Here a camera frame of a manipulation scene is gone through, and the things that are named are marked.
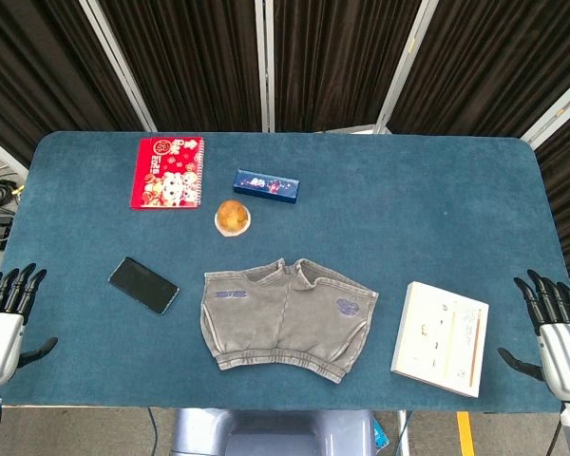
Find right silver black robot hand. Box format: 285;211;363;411
497;269;570;406

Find grey shorts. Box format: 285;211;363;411
199;257;380;384

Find white table leg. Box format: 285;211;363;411
395;409;409;456

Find thin black floor cable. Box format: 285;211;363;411
145;407;161;456

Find red spiral notebook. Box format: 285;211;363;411
129;136;205;212

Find white book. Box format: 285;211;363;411
389;280;490;399

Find yellow floor tape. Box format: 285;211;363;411
456;410;476;456

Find grey-blue robot torso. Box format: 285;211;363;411
169;408;376;456

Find black smartphone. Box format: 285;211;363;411
107;256;181;316

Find muffin in clear cup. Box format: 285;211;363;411
214;199;254;238

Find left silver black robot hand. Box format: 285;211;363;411
0;262;59;388

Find dark blue rectangular box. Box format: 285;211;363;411
232;167;300;206

